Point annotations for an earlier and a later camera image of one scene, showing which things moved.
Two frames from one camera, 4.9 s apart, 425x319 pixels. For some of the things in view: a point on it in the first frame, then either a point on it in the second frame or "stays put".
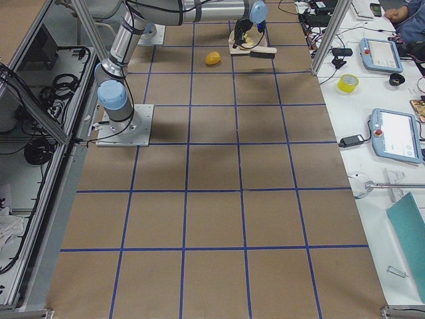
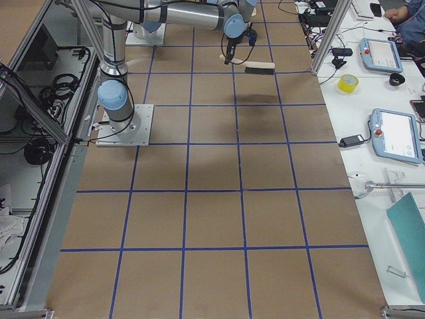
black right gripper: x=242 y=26 -> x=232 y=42
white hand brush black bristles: x=259 y=52 -> x=254 y=68
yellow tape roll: x=347 y=83 stays put
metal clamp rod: x=370 y=185 stays put
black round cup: x=396 y=79 stays put
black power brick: x=348 y=141 stays put
